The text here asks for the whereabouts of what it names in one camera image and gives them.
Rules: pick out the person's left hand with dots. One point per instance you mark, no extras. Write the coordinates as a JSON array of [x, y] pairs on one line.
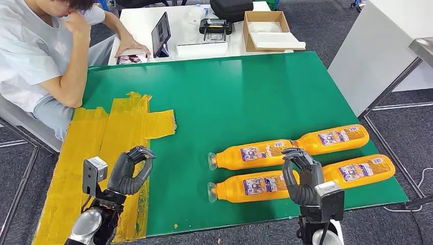
[[130, 44]]

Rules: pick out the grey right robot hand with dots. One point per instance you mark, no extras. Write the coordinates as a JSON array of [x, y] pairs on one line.
[[309, 179]]

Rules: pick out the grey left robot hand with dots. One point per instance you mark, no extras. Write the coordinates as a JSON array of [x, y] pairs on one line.
[[127, 179]]

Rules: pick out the person's right hand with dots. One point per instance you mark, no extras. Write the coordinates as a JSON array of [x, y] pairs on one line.
[[78, 24]]

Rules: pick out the orange detergent bottle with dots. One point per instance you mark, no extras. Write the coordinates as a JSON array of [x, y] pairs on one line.
[[311, 142], [230, 159], [230, 191], [382, 172]]

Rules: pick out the smartphone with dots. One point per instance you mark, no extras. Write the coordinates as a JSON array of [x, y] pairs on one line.
[[132, 59]]

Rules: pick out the white table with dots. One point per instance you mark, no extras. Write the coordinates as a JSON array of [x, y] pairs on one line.
[[142, 23]]

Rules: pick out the tablet in blue case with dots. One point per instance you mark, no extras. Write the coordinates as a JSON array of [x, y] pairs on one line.
[[160, 35]]

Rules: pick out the yellow tape patch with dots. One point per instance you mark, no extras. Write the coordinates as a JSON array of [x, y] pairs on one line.
[[88, 152]]

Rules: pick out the person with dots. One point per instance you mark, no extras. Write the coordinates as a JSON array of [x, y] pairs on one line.
[[27, 50]]

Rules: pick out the flat white box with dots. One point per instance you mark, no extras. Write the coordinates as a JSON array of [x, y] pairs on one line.
[[201, 49]]

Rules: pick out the clear plastic pack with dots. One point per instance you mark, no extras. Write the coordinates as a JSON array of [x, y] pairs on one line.
[[196, 15]]

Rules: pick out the black handheld controller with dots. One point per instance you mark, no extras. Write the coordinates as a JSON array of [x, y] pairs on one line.
[[214, 27]]

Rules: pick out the green table mat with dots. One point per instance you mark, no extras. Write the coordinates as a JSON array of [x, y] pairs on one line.
[[236, 101]]

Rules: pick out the black carrying case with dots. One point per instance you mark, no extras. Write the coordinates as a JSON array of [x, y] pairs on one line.
[[231, 10]]

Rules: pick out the grey bench with metal legs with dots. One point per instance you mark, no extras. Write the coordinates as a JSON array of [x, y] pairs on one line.
[[20, 121]]

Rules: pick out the cardboard box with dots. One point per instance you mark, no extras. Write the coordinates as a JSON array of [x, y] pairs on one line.
[[248, 40]]

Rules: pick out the white plastic bag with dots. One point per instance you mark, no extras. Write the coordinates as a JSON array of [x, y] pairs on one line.
[[265, 27]]

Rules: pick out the white partition panel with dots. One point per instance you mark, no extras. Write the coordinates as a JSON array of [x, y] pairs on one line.
[[368, 50]]

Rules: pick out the white foam sheet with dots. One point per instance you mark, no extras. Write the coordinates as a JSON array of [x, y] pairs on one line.
[[277, 40]]

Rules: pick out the green crate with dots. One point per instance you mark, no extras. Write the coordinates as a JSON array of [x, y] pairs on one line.
[[272, 3]]

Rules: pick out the steel table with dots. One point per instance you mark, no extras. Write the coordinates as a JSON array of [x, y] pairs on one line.
[[423, 49]]

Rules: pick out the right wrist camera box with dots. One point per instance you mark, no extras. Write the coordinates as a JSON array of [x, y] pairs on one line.
[[331, 199]]

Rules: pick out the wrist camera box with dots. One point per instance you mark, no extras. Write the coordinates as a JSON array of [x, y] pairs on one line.
[[94, 172], [331, 199]]

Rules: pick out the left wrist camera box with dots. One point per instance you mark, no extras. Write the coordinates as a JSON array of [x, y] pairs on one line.
[[94, 172]]

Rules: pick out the black metal floor frame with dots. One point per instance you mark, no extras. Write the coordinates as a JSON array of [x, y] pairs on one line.
[[392, 159]]

